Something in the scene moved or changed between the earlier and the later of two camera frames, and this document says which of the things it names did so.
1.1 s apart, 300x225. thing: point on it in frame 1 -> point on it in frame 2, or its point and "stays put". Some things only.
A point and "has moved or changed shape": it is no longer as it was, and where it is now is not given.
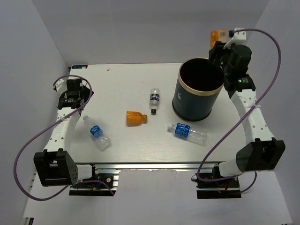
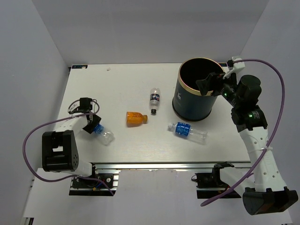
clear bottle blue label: x=102 y=142 has moved or changed shape
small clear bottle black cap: x=154 y=100 stays put
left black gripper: x=86 y=93 -> x=96 y=119
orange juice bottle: x=134 y=118 stays put
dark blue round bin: x=199 y=83 stays put
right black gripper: x=217 y=50 -> x=212 y=79
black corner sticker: x=79 y=66 stays put
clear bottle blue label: x=184 y=130 stays put
